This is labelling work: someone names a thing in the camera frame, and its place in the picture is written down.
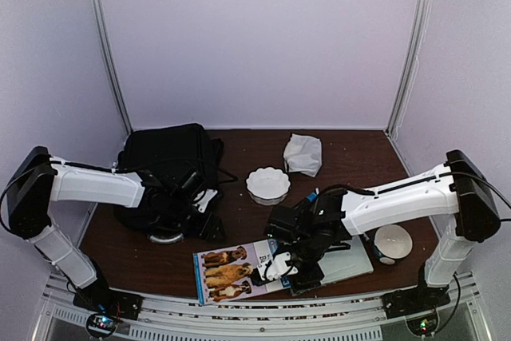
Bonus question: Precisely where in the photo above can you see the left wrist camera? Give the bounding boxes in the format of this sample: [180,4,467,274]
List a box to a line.
[180,171,219,213]

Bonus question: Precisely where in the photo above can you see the aluminium front rail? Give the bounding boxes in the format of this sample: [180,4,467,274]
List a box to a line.
[28,273,497,340]

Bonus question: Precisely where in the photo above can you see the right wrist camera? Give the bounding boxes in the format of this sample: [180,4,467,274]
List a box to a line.
[251,252,299,287]

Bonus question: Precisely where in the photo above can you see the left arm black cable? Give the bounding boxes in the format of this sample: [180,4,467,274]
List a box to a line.
[0,169,53,238]

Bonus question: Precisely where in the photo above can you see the right aluminium corner post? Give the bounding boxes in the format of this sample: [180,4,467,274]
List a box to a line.
[386,0,431,140]

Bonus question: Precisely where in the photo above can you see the black student backpack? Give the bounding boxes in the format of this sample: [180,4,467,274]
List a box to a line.
[114,123,224,235]

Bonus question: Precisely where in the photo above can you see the blue highlighter marker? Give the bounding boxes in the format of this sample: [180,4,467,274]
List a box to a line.
[307,192,318,202]

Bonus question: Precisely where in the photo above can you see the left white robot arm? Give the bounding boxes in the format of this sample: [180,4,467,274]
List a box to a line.
[1,146,225,312]

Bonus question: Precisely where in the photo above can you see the crumpled grey cloth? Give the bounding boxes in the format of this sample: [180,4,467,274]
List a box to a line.
[283,133,323,177]

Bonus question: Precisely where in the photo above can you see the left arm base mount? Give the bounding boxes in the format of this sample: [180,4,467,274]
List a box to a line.
[73,290,143,339]

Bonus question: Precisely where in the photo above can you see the white and dark blue bowl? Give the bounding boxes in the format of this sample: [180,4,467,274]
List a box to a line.
[373,224,414,265]

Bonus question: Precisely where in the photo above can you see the grey notebook with barcode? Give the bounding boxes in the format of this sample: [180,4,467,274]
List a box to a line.
[319,236,374,286]

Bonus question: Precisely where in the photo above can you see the left aluminium corner post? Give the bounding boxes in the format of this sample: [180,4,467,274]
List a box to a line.
[91,0,133,135]

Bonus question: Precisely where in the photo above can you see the white fluted ceramic bowl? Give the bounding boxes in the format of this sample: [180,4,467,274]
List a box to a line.
[245,167,291,206]

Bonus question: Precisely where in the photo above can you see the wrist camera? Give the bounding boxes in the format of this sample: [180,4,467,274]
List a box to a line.
[180,171,219,213]
[251,252,299,287]

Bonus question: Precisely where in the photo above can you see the aluminium corner post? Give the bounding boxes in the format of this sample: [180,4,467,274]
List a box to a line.
[91,0,133,135]
[386,0,431,140]

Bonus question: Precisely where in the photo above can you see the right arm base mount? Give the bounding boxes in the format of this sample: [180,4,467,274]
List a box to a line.
[382,287,450,337]

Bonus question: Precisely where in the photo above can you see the dog picture book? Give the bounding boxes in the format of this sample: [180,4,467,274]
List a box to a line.
[193,240,291,306]

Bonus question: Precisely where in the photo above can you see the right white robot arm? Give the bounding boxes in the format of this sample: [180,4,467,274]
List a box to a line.
[263,150,503,311]

